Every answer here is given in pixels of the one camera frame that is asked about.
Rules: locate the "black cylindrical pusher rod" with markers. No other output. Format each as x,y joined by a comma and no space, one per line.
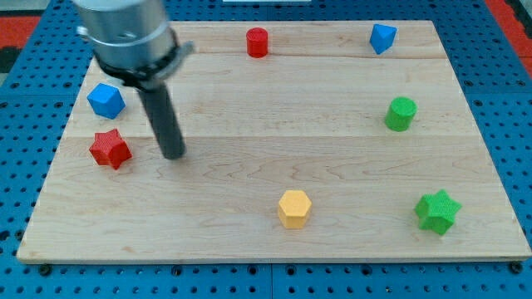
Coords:
163,121

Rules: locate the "red star block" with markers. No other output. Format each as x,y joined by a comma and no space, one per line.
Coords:
109,148

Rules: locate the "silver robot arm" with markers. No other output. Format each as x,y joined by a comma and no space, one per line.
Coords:
133,41

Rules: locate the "blue cube block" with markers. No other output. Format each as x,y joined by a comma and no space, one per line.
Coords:
106,101

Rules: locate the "green star block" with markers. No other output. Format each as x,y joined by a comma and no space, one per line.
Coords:
437,212

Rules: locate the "red cylinder block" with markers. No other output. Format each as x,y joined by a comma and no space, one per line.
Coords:
257,42

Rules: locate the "wooden board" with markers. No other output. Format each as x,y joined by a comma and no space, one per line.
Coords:
308,116

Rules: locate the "yellow hexagon block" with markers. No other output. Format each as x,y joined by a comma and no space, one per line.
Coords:
294,209

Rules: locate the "blue triangular prism block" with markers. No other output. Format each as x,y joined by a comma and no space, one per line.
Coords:
382,37

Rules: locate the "green cylinder block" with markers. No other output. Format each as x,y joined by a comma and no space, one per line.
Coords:
400,113

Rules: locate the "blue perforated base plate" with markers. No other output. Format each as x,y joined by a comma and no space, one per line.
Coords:
41,88

